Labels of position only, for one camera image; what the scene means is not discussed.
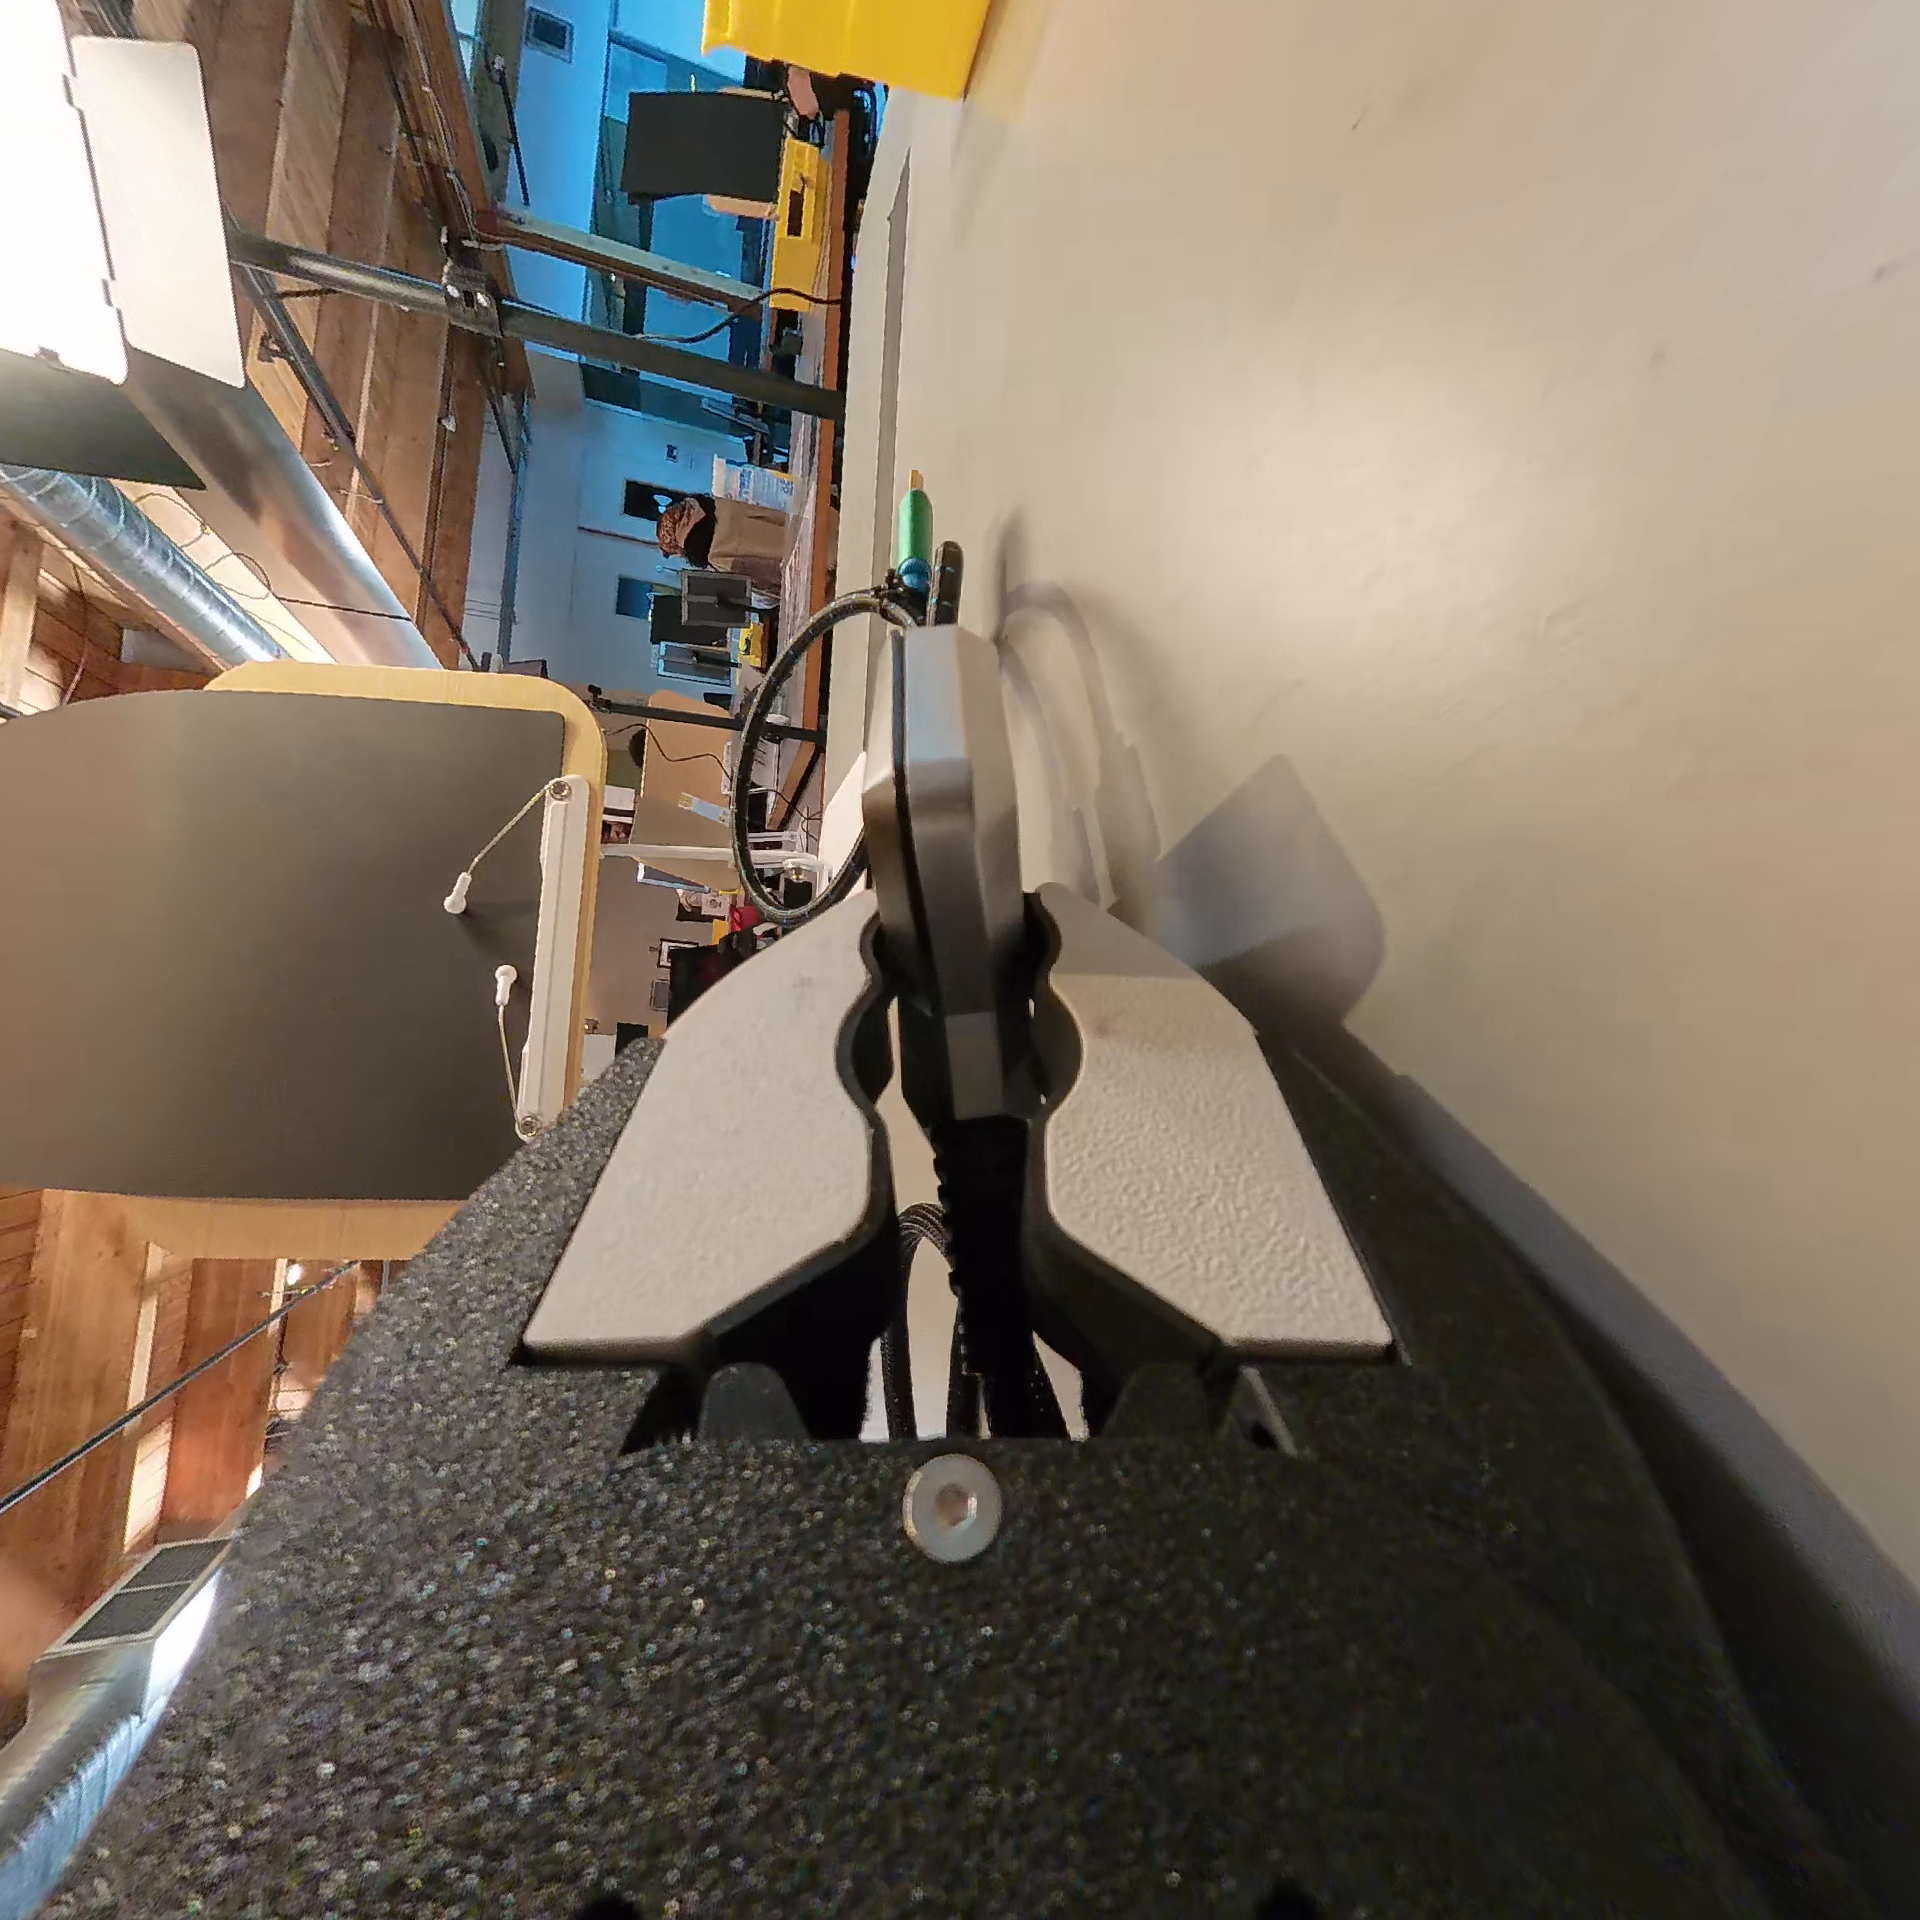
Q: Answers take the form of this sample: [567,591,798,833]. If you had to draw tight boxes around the silver ventilation duct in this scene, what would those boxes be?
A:
[0,346,452,671]

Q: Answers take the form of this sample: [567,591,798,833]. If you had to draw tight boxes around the white hanging panel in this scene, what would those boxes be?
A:
[0,0,250,395]

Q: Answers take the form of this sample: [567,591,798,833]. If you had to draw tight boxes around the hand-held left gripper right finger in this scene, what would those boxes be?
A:
[1020,882,1401,1367]

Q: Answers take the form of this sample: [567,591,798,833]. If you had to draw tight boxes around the black wood-framed acoustic panel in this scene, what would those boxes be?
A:
[0,664,605,1256]

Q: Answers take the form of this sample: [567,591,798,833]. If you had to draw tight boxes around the yellow plastic bin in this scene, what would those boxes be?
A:
[701,0,994,105]

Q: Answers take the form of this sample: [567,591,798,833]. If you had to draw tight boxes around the white cord bracket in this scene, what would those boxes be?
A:
[442,772,579,1144]

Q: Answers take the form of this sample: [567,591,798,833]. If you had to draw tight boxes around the black monitor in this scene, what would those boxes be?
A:
[619,89,788,209]

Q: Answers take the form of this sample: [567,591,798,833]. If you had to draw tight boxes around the yellow crate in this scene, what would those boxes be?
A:
[769,140,836,307]

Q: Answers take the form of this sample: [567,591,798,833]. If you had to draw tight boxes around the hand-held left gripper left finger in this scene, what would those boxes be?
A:
[517,902,902,1367]

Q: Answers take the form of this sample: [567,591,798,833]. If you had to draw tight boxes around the black braided usb cable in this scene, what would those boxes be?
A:
[725,591,1085,1446]

